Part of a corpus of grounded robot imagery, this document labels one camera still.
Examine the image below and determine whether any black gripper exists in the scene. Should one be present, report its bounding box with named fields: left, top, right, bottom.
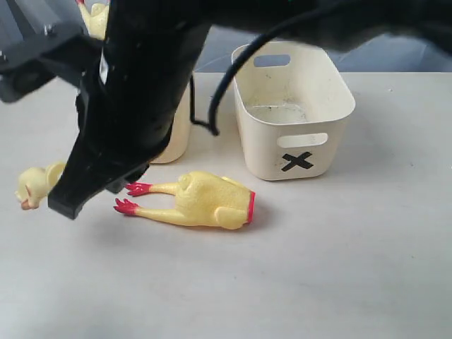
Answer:
left=1, top=1, right=210, bottom=220

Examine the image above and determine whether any rubber chicken head with tube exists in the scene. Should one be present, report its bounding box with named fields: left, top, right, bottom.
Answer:
left=15, top=162, right=66, bottom=210

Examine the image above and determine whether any headless rubber chicken body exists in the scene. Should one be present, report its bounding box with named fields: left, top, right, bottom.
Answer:
left=114, top=171, right=256, bottom=230

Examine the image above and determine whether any whole rubber chicken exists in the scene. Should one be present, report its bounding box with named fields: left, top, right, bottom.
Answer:
left=76, top=0, right=110, bottom=40

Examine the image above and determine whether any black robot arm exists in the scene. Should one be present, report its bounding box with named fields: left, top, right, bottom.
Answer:
left=1, top=1, right=451, bottom=219

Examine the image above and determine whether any white bin marked O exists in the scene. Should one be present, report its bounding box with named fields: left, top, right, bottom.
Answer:
left=150, top=83, right=191, bottom=165

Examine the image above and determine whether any white bin marked X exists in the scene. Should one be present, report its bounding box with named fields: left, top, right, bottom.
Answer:
left=232, top=41, right=355, bottom=181

